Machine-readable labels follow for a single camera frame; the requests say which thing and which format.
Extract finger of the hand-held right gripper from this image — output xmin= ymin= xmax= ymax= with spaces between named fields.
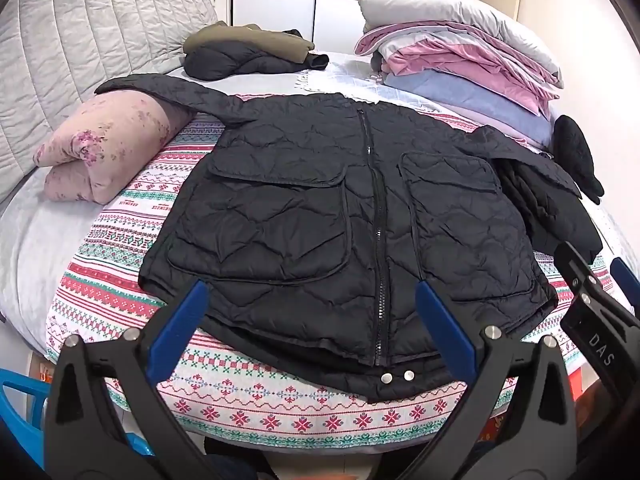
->
xmin=610 ymin=257 xmax=640 ymax=312
xmin=553 ymin=241 xmax=610 ymax=306

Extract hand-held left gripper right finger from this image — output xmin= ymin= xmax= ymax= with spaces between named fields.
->
xmin=400 ymin=280 xmax=581 ymax=480

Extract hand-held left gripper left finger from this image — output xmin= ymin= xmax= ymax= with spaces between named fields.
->
xmin=44 ymin=280 xmax=222 ymax=480

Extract black quilted jacket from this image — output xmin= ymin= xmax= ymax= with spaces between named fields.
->
xmin=94 ymin=74 xmax=604 ymax=404

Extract patterned knit-print blanket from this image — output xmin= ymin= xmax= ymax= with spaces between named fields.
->
xmin=45 ymin=67 xmax=632 ymax=453

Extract black knit garment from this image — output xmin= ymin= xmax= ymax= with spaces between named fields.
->
xmin=552 ymin=115 xmax=606 ymax=206

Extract lavender folded blanket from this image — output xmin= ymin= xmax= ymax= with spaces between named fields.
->
xmin=450 ymin=105 xmax=547 ymax=154

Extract blue plastic chair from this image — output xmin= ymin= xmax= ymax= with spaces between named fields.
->
xmin=0 ymin=367 xmax=157 ymax=461

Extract blue folded blanket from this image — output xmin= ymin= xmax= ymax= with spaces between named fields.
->
xmin=384 ymin=70 xmax=556 ymax=149

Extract pink floral pillow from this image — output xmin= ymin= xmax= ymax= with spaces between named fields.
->
xmin=34 ymin=91 xmax=199 ymax=206

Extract pink folded blanket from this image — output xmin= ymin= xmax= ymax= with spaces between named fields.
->
xmin=355 ymin=22 xmax=562 ymax=117

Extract dark navy puffer jacket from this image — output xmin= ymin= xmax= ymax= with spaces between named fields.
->
xmin=184 ymin=40 xmax=302 ymax=81

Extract white pillow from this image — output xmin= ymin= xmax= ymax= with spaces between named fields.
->
xmin=359 ymin=0 xmax=566 ymax=88

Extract small black folded garment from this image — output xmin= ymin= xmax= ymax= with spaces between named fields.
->
xmin=282 ymin=29 xmax=330 ymax=72

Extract olive folded jacket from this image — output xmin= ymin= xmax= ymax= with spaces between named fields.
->
xmin=182 ymin=21 xmax=316 ymax=65

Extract grey quilted headboard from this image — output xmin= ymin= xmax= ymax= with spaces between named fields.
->
xmin=0 ymin=0 xmax=219 ymax=207

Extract white and brown wardrobe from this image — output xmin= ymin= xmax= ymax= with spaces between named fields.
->
xmin=232 ymin=0 xmax=426 ymax=56

